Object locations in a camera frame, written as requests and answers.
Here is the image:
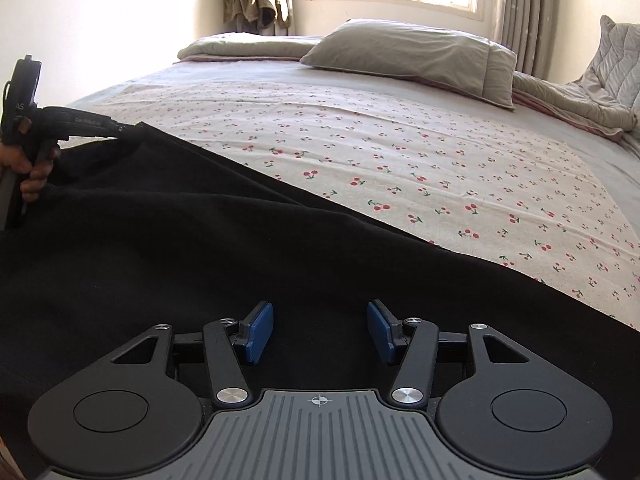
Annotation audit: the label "bed with grey sheet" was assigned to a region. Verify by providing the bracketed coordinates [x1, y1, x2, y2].
[112, 56, 640, 241]

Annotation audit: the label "crumpled beige duvet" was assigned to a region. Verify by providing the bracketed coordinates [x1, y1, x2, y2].
[512, 70, 640, 142]

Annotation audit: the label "flat grey pillow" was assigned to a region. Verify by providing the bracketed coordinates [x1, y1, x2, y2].
[177, 32, 327, 61]

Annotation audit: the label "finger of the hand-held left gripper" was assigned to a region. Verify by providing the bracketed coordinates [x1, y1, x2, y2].
[104, 118, 146, 138]

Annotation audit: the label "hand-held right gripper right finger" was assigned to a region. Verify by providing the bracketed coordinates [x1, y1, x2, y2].
[367, 299, 531, 405]

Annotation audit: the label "black pants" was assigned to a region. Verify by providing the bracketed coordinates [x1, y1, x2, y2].
[0, 121, 640, 480]

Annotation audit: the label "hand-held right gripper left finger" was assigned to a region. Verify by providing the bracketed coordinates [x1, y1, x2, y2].
[110, 300, 275, 407]

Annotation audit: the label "person's left hand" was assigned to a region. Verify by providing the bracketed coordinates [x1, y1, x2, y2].
[0, 142, 62, 205]

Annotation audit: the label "grey quilted blanket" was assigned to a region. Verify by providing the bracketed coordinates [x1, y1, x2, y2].
[574, 14, 640, 141]

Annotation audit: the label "grey curtain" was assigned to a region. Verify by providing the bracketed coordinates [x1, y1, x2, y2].
[492, 0, 564, 82]

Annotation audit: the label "cherry print bed sheet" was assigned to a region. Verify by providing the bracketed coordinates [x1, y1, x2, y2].
[74, 80, 640, 334]

